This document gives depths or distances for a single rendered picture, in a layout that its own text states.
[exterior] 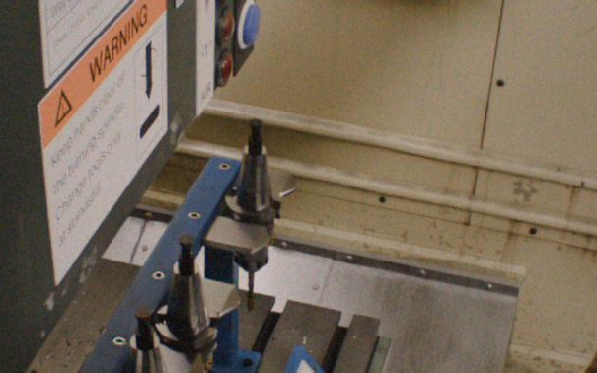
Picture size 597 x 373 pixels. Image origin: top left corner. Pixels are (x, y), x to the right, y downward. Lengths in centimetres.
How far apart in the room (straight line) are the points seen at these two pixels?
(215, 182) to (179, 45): 64
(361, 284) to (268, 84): 36
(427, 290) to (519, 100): 36
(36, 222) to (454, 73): 113
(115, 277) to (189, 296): 61
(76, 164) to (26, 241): 6
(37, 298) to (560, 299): 133
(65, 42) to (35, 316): 13
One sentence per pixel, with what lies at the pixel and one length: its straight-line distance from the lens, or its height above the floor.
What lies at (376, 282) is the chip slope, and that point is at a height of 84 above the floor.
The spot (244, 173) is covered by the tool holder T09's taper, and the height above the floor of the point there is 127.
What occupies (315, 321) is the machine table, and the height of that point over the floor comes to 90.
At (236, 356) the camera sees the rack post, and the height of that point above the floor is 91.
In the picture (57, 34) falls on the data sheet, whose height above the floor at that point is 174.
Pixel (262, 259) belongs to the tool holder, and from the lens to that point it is 132.
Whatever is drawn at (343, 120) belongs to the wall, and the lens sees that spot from 167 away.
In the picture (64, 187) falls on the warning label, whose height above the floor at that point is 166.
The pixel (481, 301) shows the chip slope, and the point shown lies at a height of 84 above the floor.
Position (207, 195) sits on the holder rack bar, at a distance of 129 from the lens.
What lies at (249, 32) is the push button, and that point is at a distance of 79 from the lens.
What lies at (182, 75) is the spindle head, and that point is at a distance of 69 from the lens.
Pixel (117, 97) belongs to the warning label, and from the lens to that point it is 59.
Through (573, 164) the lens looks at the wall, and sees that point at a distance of 164.
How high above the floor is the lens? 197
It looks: 35 degrees down
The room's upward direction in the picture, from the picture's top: 4 degrees clockwise
